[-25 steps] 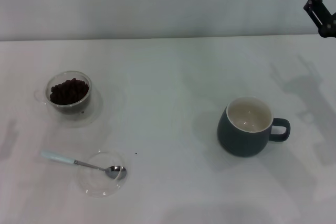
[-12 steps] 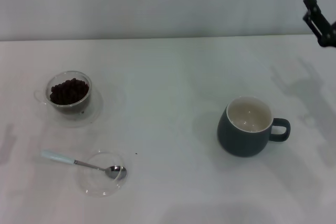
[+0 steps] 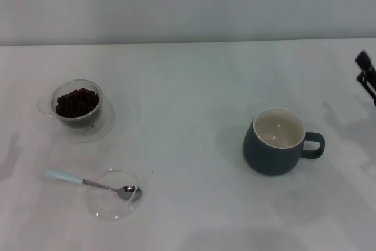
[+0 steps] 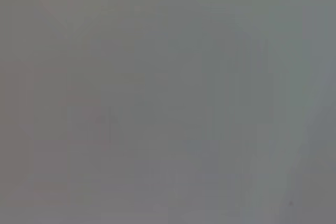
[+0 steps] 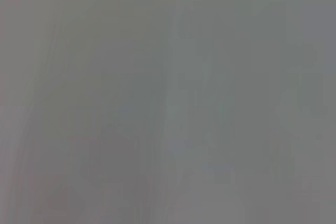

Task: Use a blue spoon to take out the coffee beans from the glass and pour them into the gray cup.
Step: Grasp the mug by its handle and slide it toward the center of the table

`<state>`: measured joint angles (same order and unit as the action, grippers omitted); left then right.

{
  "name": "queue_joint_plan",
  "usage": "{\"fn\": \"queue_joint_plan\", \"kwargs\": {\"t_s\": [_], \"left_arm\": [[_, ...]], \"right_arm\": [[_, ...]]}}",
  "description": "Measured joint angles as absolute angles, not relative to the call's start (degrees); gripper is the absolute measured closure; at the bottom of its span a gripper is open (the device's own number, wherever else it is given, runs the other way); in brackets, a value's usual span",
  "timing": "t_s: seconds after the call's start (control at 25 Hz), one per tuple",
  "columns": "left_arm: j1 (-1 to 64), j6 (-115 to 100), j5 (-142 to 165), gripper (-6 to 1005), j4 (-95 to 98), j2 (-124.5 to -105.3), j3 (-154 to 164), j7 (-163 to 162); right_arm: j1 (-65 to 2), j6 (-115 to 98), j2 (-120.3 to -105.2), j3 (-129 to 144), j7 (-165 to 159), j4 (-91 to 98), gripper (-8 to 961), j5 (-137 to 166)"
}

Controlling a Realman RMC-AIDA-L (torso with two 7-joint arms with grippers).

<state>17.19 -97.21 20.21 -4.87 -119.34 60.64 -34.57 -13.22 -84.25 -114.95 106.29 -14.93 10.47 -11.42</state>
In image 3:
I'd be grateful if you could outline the dark green ceramic mug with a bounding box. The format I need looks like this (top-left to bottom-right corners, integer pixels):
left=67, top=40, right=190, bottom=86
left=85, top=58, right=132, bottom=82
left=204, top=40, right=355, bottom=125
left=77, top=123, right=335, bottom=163
left=242, top=108, right=326, bottom=177

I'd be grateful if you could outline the pile of coffee beans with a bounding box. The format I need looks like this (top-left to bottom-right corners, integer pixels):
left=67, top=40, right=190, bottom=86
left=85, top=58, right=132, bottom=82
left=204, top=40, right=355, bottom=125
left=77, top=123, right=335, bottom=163
left=55, top=87, right=100, bottom=118

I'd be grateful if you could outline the clear double-walled glass cup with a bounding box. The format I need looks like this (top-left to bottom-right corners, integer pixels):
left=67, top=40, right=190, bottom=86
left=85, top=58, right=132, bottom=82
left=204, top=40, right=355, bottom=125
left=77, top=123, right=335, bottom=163
left=37, top=79, right=103, bottom=130

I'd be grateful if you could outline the clear glass saucer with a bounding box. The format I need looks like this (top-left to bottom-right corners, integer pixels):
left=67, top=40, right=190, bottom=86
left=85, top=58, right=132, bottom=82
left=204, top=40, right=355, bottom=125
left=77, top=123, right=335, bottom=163
left=51, top=98, right=116, bottom=145

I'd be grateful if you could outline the small clear glass dish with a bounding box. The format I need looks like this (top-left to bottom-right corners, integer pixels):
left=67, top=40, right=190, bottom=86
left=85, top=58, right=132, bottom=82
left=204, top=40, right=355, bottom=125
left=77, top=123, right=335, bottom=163
left=85, top=169, right=145, bottom=222

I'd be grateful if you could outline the blue-handled metal spoon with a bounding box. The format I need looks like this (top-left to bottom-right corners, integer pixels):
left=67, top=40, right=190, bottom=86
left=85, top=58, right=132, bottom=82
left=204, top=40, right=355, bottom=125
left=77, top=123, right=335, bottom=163
left=45, top=168, right=143, bottom=202

